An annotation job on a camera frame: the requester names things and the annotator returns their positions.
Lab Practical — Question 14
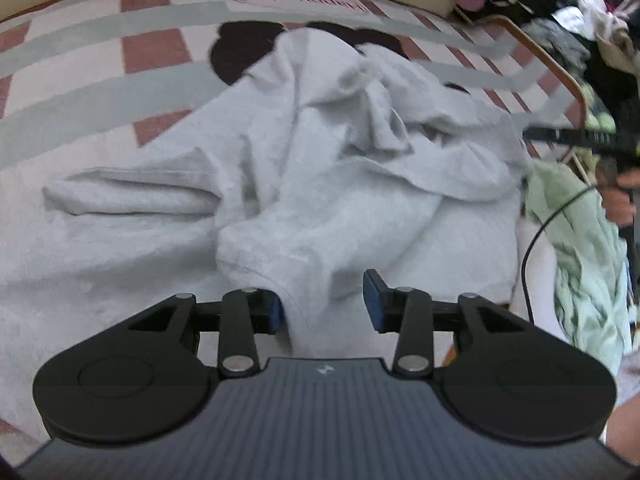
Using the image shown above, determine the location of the light grey sweatshirt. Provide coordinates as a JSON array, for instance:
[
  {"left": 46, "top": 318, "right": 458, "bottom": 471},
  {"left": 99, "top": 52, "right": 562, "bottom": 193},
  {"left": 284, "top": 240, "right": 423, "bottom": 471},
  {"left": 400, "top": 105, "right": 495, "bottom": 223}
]
[{"left": 0, "top": 26, "right": 535, "bottom": 443}]

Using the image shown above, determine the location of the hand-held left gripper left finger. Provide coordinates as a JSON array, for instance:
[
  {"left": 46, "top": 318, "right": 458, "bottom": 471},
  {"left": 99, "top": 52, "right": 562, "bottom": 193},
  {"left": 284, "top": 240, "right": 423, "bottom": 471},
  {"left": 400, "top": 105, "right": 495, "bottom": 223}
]
[{"left": 127, "top": 286, "right": 284, "bottom": 380}]

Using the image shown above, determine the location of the black cable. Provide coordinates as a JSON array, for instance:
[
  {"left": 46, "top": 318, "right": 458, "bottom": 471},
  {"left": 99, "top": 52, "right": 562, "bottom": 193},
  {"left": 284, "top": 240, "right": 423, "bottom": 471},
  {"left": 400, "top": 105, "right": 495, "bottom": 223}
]
[{"left": 520, "top": 184, "right": 599, "bottom": 327}]

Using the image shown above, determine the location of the mint green cloth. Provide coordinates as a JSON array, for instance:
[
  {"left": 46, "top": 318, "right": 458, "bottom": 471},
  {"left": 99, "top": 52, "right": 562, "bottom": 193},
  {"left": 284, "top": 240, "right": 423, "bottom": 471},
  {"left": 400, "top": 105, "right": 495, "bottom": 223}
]
[{"left": 524, "top": 159, "right": 637, "bottom": 377}]

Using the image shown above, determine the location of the pile of dark clothes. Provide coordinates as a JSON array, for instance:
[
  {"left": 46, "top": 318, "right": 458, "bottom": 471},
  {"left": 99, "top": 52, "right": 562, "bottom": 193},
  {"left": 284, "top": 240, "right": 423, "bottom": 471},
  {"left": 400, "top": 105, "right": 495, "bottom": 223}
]
[{"left": 492, "top": 0, "right": 640, "bottom": 133}]

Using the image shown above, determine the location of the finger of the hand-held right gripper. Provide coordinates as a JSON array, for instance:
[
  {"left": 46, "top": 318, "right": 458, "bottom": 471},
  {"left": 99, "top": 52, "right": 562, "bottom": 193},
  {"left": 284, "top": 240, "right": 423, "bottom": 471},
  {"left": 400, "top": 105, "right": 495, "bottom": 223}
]
[{"left": 522, "top": 126, "right": 619, "bottom": 151}]

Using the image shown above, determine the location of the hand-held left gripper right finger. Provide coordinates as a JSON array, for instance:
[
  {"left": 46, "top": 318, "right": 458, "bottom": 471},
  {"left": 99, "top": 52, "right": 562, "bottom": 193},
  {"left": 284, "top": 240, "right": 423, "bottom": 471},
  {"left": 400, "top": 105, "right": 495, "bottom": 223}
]
[{"left": 363, "top": 268, "right": 514, "bottom": 380}]

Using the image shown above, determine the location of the person's right hand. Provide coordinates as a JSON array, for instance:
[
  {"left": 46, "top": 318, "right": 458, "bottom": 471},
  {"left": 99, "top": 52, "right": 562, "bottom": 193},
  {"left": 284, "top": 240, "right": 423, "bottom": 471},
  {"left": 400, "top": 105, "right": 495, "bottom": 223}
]
[{"left": 599, "top": 169, "right": 636, "bottom": 227}]

